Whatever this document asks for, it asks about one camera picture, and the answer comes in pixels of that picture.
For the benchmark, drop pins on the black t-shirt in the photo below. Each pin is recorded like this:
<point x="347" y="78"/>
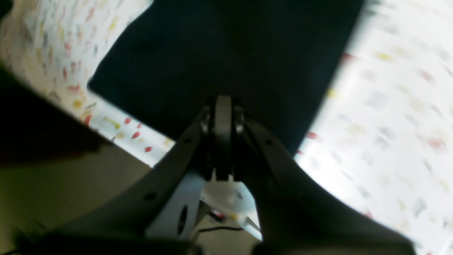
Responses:
<point x="277" y="57"/>

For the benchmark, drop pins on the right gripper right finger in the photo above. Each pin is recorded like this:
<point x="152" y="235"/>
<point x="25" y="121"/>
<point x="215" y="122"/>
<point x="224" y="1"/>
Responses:
<point x="296" y="215"/>

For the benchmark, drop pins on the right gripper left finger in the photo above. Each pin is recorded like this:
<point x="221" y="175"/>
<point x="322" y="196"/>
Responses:
<point x="157" y="214"/>

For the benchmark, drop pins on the terrazzo pattern tablecloth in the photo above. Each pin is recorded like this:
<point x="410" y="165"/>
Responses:
<point x="382" y="143"/>

